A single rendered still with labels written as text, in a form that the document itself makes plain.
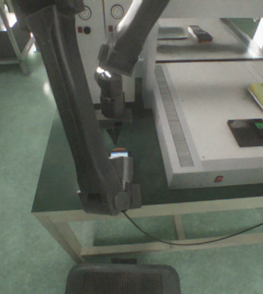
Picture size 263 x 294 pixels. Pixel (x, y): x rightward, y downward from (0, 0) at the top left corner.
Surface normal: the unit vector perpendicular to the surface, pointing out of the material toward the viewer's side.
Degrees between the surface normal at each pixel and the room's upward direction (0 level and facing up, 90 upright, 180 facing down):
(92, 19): 90
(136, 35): 110
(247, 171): 90
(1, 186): 0
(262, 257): 0
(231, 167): 0
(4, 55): 90
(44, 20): 66
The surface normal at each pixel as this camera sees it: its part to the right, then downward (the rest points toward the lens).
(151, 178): 0.00, -0.65
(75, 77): 0.87, -0.04
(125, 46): 0.07, 0.94
